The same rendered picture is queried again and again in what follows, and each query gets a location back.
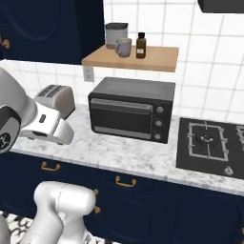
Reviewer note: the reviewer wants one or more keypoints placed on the black gas hob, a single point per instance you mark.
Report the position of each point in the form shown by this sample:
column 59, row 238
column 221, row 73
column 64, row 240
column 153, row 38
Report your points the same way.
column 206, row 146

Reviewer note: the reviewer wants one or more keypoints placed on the navy base cupboard door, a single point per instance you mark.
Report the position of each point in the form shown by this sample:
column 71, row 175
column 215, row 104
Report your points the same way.
column 213, row 222
column 139, row 219

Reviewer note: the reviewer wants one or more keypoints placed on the grey lidded canister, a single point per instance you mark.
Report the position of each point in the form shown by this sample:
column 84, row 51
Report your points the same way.
column 114, row 33

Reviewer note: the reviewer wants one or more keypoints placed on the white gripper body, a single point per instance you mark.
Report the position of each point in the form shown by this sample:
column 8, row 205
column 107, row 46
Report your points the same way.
column 65, row 132

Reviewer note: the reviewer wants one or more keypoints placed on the black toaster oven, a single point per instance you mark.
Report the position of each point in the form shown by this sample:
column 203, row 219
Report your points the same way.
column 127, row 111

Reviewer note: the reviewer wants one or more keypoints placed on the navy drawer front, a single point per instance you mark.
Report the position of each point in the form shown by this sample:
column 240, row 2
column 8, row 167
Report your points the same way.
column 149, row 187
column 22, row 168

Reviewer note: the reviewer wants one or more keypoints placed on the brown glass bottle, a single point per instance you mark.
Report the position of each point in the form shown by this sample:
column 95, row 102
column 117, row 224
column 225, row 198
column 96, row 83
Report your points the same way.
column 141, row 46

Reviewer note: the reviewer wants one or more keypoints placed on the dark extractor hood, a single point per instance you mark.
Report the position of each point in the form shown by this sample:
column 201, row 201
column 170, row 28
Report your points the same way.
column 222, row 5

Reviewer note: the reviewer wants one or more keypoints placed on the silver toaster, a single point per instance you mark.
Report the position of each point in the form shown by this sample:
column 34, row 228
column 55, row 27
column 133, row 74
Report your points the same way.
column 58, row 98

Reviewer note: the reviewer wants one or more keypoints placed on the white wall socket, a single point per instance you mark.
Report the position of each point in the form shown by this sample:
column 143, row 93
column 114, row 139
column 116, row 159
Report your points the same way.
column 88, row 74

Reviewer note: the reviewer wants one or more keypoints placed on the navy wall cupboard door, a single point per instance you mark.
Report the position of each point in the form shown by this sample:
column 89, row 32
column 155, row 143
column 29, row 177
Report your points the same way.
column 47, row 28

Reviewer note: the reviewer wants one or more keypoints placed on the grey mug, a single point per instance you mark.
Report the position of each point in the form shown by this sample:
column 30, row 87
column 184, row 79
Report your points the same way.
column 124, row 48

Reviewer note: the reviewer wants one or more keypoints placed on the wooden wall shelf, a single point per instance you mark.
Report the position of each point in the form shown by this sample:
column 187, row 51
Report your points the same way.
column 152, row 58

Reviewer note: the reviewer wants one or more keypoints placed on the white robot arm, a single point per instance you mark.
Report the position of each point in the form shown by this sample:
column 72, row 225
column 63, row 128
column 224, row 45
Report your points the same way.
column 60, row 203

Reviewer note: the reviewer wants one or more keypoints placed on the gold cupboard door knob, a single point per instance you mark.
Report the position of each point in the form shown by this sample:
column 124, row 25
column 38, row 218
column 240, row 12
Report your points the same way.
column 242, row 230
column 97, row 209
column 95, row 191
column 4, row 43

